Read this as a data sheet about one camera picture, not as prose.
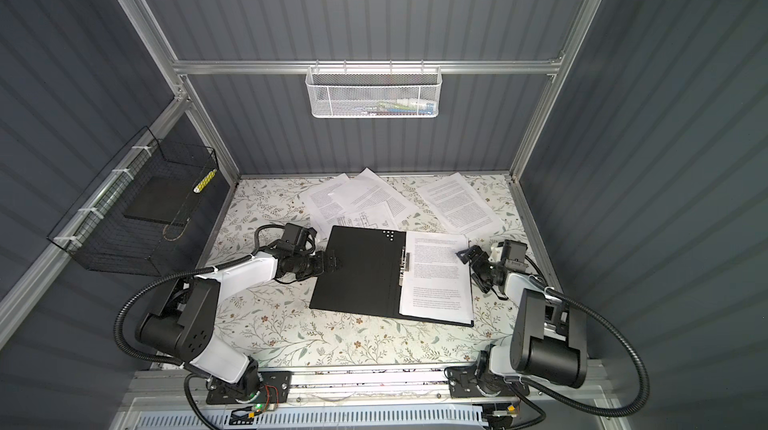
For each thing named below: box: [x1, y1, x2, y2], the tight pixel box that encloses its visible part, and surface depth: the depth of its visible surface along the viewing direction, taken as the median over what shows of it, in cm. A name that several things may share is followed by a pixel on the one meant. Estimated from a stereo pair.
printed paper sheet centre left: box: [304, 173, 349, 241], surface depth 114 cm
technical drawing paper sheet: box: [333, 201, 399, 229], surface depth 111 cm
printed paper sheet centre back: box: [328, 167, 419, 222], surface depth 118 cm
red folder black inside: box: [309, 225, 474, 327], surface depth 95 cm
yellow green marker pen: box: [193, 168, 217, 194], surface depth 84 cm
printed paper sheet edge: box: [399, 231, 474, 325], surface depth 94 cm
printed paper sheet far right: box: [416, 172, 505, 236], surface depth 114 cm
